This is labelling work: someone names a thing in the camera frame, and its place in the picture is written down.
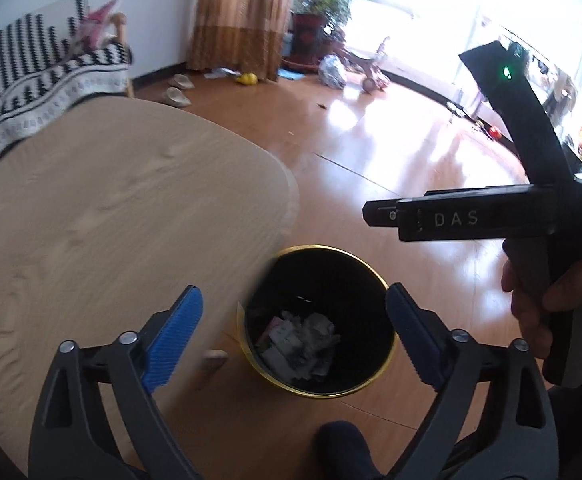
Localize yellow toy on floor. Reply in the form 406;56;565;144
236;73;258;86

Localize black white striped sofa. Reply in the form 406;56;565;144
0;0;131;157

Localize potted plant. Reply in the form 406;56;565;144
284;0;355;70

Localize brown curtain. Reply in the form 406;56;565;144
187;0;291;81

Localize grey slipper far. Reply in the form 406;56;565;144
169;74;195;91

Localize pink cartoon cushion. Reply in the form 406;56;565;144
70;0;120;56

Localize grey slipper near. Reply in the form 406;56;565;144
162;87;191;108

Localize kids tricycle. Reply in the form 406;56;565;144
338;36;390;94

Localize person dark foot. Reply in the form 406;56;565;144
312;420;383;480

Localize grey slipper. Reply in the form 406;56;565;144
169;74;195;91
162;87;191;108

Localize black gold trash bin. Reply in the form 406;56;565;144
236;245;397;399

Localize white plastic bag on floor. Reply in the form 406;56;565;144
318;54;347;90

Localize person right hand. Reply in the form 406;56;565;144
501;260;582;360

